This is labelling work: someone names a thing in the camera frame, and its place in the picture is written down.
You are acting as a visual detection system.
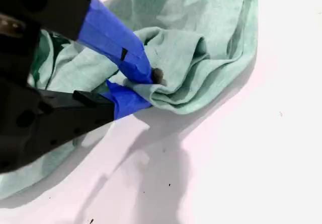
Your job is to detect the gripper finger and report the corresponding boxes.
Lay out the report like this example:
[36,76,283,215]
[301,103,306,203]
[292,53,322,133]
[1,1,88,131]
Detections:
[0,79,153,175]
[0,0,166,85]

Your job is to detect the pale green T-shirt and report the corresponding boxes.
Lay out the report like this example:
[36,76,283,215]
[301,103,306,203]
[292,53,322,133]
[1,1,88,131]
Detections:
[0,0,260,201]

